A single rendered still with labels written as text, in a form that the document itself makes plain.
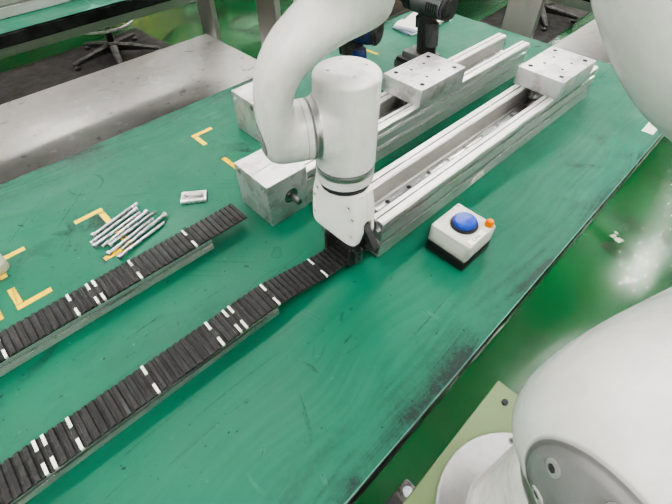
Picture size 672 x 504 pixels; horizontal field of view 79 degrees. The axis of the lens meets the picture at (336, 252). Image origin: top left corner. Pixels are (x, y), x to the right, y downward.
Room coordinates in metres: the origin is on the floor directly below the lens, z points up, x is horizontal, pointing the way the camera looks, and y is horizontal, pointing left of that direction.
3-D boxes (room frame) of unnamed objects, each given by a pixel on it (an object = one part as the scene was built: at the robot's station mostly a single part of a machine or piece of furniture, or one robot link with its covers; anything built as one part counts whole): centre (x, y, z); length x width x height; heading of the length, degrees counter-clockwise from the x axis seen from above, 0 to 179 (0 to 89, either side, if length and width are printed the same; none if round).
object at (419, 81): (0.92, -0.20, 0.87); 0.16 x 0.11 x 0.07; 133
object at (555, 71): (0.95, -0.51, 0.87); 0.16 x 0.11 x 0.07; 133
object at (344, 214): (0.48, -0.01, 0.91); 0.10 x 0.07 x 0.11; 43
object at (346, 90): (0.47, -0.01, 1.05); 0.09 x 0.08 x 0.13; 108
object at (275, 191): (0.60, 0.11, 0.83); 0.12 x 0.09 x 0.10; 43
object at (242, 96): (0.87, 0.16, 0.83); 0.11 x 0.10 x 0.10; 44
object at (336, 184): (0.48, -0.01, 0.97); 0.09 x 0.08 x 0.03; 43
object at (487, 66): (0.92, -0.20, 0.82); 0.80 x 0.10 x 0.09; 133
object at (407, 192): (0.78, -0.33, 0.82); 0.80 x 0.10 x 0.09; 133
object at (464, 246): (0.50, -0.21, 0.81); 0.10 x 0.08 x 0.06; 43
